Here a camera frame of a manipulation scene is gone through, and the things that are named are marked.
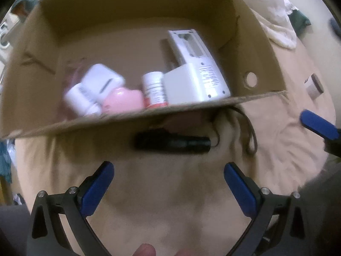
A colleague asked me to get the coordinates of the translucent pink beaded wand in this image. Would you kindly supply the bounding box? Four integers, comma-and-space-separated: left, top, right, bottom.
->
56, 57, 87, 122

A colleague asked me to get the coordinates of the white power adapter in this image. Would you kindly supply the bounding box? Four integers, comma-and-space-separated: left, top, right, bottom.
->
163, 64, 206, 105

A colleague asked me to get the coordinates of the person's left hand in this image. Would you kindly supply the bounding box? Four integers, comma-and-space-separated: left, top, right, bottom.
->
133, 243, 197, 256

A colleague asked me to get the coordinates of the dark green cloth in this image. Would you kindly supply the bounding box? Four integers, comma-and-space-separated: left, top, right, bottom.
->
288, 9, 312, 36

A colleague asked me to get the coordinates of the tan bed sheet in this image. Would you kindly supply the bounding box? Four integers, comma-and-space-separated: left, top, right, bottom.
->
16, 42, 336, 255

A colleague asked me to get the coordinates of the white lotion bottle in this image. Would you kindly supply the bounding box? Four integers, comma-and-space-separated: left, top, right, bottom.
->
63, 64, 125, 117

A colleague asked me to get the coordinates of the black cylindrical flashlight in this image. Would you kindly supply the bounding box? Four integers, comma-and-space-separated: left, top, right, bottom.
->
132, 129, 211, 154

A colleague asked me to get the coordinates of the white remote control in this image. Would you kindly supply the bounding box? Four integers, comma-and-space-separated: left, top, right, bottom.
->
168, 29, 231, 102

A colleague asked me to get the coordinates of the pink heart-shaped case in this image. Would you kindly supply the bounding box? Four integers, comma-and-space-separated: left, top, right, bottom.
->
102, 87, 144, 114

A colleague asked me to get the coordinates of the small white pill bottle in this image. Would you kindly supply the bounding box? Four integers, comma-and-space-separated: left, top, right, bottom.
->
142, 71, 168, 108

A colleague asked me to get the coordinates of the brown cardboard box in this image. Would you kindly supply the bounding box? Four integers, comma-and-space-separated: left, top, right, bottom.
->
1, 0, 286, 139

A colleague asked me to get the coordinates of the black cable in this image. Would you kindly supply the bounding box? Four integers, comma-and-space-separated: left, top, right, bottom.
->
210, 106, 259, 156

